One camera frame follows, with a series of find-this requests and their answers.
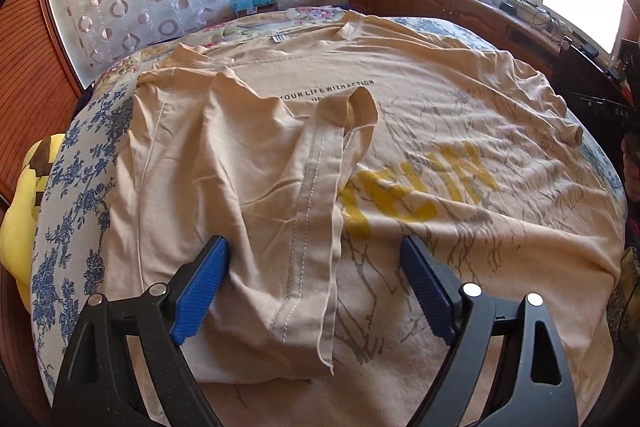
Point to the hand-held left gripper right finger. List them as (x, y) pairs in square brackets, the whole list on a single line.
[(425, 287)]

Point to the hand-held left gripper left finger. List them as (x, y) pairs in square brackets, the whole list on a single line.
[(200, 292)]

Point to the beige printed t-shirt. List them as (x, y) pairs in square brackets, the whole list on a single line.
[(425, 107)]

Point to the blue floral bed cover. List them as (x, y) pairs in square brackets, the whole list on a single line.
[(70, 207)]

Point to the yellow plush toy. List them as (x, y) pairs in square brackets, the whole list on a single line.
[(20, 232)]

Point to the brown slatted wooden panel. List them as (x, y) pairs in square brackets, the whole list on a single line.
[(30, 82)]

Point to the light blue plastic item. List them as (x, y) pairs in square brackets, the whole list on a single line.
[(250, 4)]

